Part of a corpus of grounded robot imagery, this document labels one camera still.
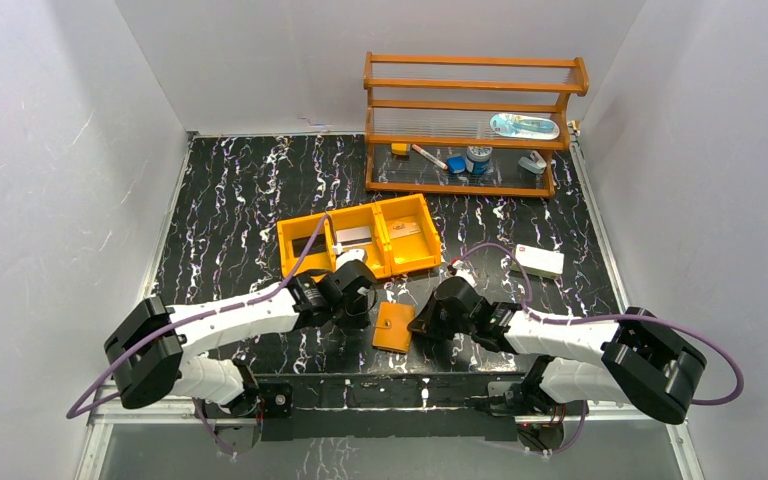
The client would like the small yellow block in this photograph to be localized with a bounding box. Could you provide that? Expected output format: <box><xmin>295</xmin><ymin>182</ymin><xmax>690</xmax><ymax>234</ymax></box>
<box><xmin>390</xmin><ymin>143</ymin><xmax>411</xmax><ymax>157</ymax></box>

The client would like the blister pack on shelf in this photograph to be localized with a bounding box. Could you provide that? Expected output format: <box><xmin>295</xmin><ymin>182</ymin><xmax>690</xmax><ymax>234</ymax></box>
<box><xmin>489</xmin><ymin>113</ymin><xmax>560</xmax><ymax>141</ymax></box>

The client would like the brown card in bin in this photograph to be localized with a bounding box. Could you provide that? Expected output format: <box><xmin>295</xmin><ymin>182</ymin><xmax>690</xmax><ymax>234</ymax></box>
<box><xmin>389</xmin><ymin>221</ymin><xmax>421</xmax><ymax>240</ymax></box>

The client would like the grey white stapler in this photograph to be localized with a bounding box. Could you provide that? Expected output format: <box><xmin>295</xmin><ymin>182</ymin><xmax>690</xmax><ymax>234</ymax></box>
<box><xmin>518</xmin><ymin>151</ymin><xmax>548</xmax><ymax>175</ymax></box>

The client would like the small blue block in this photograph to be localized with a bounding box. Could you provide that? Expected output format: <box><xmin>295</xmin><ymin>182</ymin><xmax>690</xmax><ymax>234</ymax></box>
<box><xmin>446</xmin><ymin>155</ymin><xmax>466</xmax><ymax>174</ymax></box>

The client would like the red white marker pen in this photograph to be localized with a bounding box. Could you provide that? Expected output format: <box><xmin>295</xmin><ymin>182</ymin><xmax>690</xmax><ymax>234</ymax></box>
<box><xmin>411</xmin><ymin>144</ymin><xmax>448</xmax><ymax>171</ymax></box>

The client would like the orange wooden shelf rack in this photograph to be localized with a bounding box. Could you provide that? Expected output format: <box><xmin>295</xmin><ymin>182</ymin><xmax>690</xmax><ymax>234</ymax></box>
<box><xmin>363</xmin><ymin>52</ymin><xmax>590</xmax><ymax>198</ymax></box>

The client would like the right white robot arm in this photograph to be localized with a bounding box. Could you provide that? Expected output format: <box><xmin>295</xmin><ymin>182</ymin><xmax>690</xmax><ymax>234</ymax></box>
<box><xmin>408</xmin><ymin>276</ymin><xmax>707</xmax><ymax>424</ymax></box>

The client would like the orange three-compartment plastic bin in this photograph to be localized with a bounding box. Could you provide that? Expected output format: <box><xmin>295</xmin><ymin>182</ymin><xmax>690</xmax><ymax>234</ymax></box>
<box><xmin>276</xmin><ymin>194</ymin><xmax>442</xmax><ymax>279</ymax></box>

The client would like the grey card in bin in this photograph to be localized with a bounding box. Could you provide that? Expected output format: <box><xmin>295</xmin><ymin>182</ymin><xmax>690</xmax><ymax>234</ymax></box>
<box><xmin>335</xmin><ymin>226</ymin><xmax>373</xmax><ymax>250</ymax></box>

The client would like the orange leather card holder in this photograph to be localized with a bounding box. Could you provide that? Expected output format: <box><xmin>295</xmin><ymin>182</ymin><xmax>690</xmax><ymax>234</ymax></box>
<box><xmin>372</xmin><ymin>302</ymin><xmax>416</xmax><ymax>354</ymax></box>

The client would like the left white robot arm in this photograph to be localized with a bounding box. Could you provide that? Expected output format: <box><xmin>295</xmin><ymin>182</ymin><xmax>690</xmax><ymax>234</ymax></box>
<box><xmin>104</xmin><ymin>249</ymin><xmax>375</xmax><ymax>416</ymax></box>

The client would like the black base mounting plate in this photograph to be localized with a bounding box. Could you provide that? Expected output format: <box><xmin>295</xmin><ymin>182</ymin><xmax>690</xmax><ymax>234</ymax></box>
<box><xmin>195</xmin><ymin>372</ymin><xmax>587</xmax><ymax>444</ymax></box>

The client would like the white rectangular box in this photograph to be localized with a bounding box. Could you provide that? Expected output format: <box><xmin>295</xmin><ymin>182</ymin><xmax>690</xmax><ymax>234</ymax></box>
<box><xmin>514</xmin><ymin>244</ymin><xmax>564</xmax><ymax>279</ymax></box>

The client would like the aluminium frame rail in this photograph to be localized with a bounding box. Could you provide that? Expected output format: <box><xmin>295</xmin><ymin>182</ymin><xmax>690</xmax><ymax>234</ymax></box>
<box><xmin>77</xmin><ymin>372</ymin><xmax>703</xmax><ymax>479</ymax></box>

